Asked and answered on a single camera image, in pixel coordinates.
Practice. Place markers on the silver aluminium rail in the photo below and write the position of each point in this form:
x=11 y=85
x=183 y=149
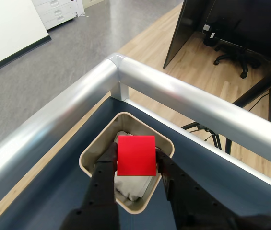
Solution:
x=173 y=88

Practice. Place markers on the white crumpled cloth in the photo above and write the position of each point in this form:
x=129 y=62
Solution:
x=130 y=189

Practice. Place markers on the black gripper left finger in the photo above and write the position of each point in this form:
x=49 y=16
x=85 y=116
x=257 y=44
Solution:
x=99 y=187

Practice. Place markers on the black desk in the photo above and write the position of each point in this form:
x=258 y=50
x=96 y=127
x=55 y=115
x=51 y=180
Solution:
x=180 y=28

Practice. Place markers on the white drawer cabinet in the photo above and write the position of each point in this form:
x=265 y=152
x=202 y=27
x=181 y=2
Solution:
x=58 y=12

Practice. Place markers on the dark wooden desk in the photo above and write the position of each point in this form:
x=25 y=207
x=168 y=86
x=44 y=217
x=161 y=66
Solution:
x=257 y=88

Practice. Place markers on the red cube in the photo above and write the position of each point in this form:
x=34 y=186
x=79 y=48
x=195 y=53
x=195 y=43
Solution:
x=136 y=155

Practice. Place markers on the camera tripod stand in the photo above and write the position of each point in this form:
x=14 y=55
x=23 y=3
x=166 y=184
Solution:
x=216 y=137

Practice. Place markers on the black office chair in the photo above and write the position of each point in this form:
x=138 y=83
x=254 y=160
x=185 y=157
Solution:
x=236 y=55

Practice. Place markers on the beige open box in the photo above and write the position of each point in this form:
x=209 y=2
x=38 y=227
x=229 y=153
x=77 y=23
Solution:
x=89 y=155

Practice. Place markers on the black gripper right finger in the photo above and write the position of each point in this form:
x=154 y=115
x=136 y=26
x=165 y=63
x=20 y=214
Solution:
x=190 y=203

